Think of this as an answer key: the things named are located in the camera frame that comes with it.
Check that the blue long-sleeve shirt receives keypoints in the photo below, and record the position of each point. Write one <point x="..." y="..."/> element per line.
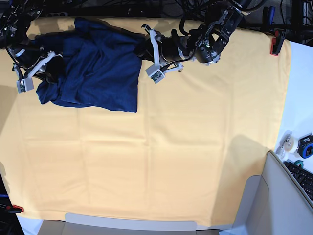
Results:
<point x="98" y="67"/>

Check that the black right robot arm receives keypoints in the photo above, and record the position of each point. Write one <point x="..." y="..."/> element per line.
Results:
<point x="14" y="24"/>

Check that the small teal tape roll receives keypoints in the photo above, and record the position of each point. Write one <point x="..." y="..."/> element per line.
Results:
<point x="299" y="163"/>

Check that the yellow table cloth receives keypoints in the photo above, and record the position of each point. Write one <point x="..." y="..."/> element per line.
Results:
<point x="185" y="155"/>

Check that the red clamp bottom left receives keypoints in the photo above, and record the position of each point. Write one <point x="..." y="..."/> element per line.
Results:
<point x="14" y="209"/>

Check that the red clamp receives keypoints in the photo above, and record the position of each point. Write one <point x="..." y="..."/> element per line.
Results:
<point x="277" y="42"/>
<point x="14" y="209"/>

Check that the black power strip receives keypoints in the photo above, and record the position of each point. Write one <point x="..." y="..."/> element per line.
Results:
<point x="58" y="14"/>

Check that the white tape dispenser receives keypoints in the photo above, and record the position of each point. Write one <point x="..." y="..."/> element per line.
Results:
<point x="288" y="145"/>

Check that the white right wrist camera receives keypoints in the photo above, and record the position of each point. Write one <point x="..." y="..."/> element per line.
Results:
<point x="25" y="85"/>

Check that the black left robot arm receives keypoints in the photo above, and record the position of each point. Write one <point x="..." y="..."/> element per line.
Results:
<point x="204" y="44"/>

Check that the red clamp top right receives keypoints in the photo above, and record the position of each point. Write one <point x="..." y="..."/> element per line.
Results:
<point x="277" y="42"/>

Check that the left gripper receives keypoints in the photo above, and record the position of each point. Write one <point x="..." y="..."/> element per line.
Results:
<point x="164" y="51"/>

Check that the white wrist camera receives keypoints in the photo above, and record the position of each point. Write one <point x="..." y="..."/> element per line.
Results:
<point x="25" y="85"/>
<point x="154" y="72"/>

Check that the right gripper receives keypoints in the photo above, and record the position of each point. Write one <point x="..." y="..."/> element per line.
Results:
<point x="44" y="65"/>

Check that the blue black tape roll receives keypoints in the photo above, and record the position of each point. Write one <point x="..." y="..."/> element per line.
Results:
<point x="305" y="149"/>

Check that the black keyboard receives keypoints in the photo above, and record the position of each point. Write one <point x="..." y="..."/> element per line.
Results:
<point x="302" y="176"/>

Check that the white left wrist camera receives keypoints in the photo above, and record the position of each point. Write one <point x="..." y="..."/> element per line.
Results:
<point x="154" y="72"/>

